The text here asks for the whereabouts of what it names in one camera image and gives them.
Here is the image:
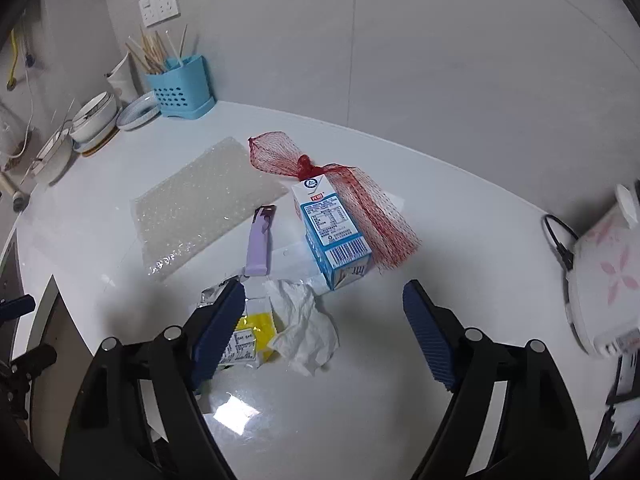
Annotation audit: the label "white wall socket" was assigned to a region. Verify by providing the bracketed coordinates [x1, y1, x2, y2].
[139, 0, 180, 27]

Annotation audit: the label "yellow cable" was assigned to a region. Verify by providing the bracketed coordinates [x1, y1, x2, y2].
[5, 29, 22, 92]

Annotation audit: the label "white plate with blue rim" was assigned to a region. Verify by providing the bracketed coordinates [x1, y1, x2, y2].
[116, 91, 162, 132]

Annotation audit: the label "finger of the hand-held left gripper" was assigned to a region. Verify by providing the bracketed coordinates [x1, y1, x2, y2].
[0, 295, 37, 320]
[0, 344, 58, 420]

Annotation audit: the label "white rice cooker pink flowers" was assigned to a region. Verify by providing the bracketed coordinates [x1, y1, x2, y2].
[565, 184, 640, 358]

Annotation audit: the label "white cup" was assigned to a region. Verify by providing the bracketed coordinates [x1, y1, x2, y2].
[105, 54, 138, 106]

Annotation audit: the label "white tissue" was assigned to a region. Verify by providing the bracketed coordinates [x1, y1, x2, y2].
[263, 280, 341, 378]

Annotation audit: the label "red mesh net bag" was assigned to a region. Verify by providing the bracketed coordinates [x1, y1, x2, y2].
[248, 131, 422, 271]

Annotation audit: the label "blue and white milk carton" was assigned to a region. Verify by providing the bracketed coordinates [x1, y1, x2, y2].
[291, 177, 373, 292]

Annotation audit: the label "black power cable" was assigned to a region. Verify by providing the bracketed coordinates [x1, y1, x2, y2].
[542, 215, 581, 272]

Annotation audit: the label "black framed device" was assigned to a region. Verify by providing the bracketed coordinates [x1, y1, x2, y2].
[587, 352, 640, 478]

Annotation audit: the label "bundle of wooden chopsticks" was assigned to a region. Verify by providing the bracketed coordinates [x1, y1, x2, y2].
[125, 24, 190, 75]

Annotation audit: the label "clear bubble wrap sheet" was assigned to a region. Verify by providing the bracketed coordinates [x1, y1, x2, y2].
[129, 136, 301, 281]

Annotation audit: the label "purple snack wrapper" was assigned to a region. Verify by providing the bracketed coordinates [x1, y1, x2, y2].
[244, 205, 277, 277]

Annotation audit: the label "white ceramic bowl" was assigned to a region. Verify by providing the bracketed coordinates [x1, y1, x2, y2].
[32, 130, 76, 186]

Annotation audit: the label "yellow and silver snack packet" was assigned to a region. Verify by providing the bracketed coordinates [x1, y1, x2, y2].
[200, 277, 278, 368]

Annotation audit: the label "stack of white bowls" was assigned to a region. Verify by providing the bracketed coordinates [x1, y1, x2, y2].
[70, 91, 121, 143]

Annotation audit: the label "white plate with orange rim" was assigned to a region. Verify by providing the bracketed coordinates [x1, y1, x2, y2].
[75, 127, 121, 157]

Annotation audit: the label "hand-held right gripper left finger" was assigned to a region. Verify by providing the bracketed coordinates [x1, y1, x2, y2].
[60, 280, 247, 480]

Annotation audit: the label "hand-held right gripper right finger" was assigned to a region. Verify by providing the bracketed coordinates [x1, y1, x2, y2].
[402, 280, 591, 480]

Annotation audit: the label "light blue utensil holder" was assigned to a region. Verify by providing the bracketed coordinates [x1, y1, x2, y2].
[145, 54, 216, 122]

